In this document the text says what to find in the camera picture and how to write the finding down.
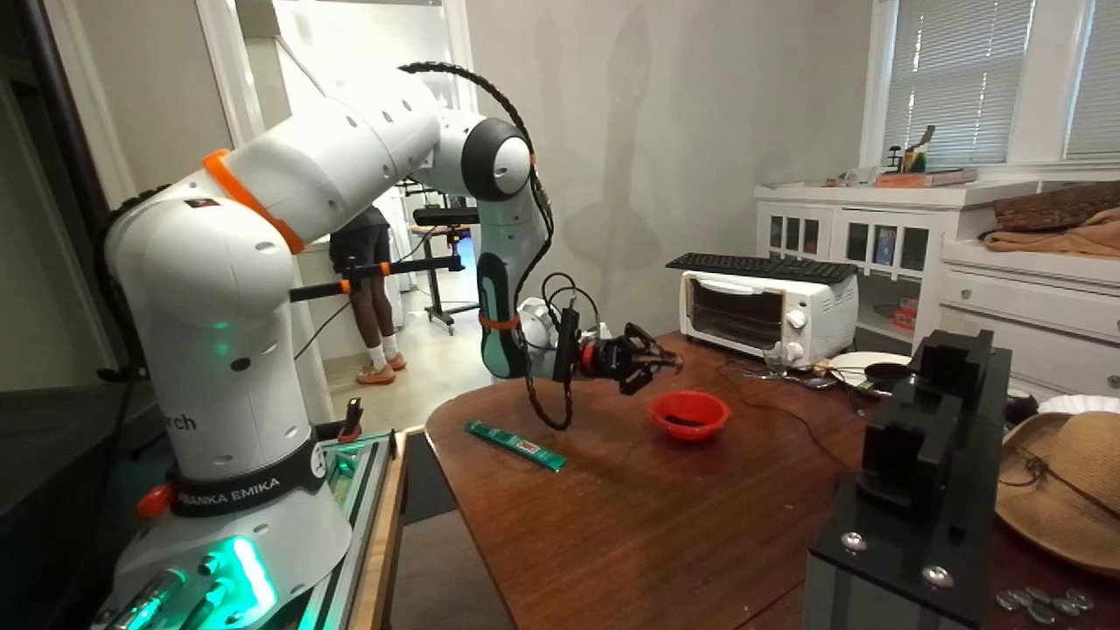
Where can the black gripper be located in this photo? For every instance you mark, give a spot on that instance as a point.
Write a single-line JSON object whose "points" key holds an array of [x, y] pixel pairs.
{"points": [[616, 359]]}

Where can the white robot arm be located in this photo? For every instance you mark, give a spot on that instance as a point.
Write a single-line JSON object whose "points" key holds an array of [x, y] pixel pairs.
{"points": [[208, 272]]}

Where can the red bowl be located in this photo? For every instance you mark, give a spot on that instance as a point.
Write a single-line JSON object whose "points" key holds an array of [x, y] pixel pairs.
{"points": [[692, 415]]}

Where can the white toaster oven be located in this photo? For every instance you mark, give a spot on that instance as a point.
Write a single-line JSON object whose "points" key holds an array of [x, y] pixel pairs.
{"points": [[764, 313]]}

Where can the white plate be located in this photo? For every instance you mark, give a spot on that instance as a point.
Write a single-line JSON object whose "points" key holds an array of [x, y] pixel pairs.
{"points": [[849, 370]]}

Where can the black small pan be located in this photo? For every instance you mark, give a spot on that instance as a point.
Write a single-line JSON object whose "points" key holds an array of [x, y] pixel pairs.
{"points": [[887, 377]]}

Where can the person in doorway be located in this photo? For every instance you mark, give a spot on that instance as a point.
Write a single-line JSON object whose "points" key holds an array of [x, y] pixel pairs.
{"points": [[359, 251]]}

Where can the white cabinet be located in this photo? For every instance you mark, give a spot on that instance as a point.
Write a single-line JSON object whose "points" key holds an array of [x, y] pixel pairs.
{"points": [[920, 268]]}

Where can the tan straw hat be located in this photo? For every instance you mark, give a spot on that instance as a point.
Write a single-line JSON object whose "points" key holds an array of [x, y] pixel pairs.
{"points": [[1057, 487]]}

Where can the metal clips pile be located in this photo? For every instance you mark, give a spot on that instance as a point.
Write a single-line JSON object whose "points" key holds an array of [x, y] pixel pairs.
{"points": [[1044, 608]]}

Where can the camera on tripod arm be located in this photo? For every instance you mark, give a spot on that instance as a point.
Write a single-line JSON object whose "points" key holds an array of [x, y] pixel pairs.
{"points": [[428, 219]]}

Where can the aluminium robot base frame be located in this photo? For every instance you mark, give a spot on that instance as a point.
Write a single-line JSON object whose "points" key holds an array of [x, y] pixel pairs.
{"points": [[289, 564]]}

